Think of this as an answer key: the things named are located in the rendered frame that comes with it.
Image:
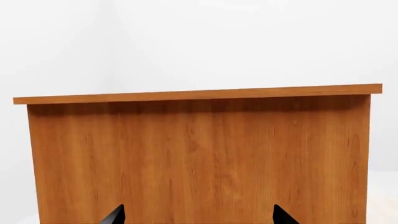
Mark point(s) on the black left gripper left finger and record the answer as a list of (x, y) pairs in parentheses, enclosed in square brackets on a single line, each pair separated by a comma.
[(115, 216)]

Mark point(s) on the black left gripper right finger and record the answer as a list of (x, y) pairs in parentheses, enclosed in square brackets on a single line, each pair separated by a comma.
[(282, 216)]

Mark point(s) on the wooden desk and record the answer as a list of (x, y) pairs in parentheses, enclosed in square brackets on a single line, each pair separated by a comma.
[(199, 149)]

